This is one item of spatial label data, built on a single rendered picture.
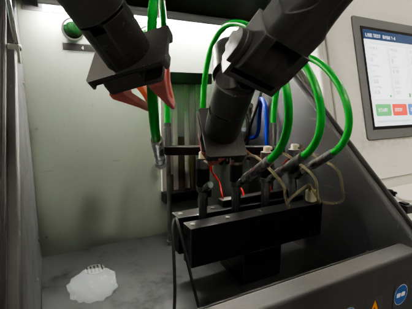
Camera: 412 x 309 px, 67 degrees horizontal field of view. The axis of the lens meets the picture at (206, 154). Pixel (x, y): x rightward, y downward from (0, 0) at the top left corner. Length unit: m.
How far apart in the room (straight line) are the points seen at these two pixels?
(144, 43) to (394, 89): 0.83
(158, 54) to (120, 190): 0.57
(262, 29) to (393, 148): 0.72
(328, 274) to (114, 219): 0.57
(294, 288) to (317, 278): 0.05
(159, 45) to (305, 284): 0.39
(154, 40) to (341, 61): 0.63
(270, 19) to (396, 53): 0.77
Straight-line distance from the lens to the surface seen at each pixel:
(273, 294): 0.49
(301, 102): 0.84
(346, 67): 0.93
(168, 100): 0.41
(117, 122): 0.85
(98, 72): 0.40
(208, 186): 0.60
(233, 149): 0.49
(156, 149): 0.49
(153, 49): 0.37
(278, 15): 0.37
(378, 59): 1.04
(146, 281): 0.74
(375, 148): 0.97
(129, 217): 0.91
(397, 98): 1.07
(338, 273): 0.56
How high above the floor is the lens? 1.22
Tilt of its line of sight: 10 degrees down
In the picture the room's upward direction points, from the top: straight up
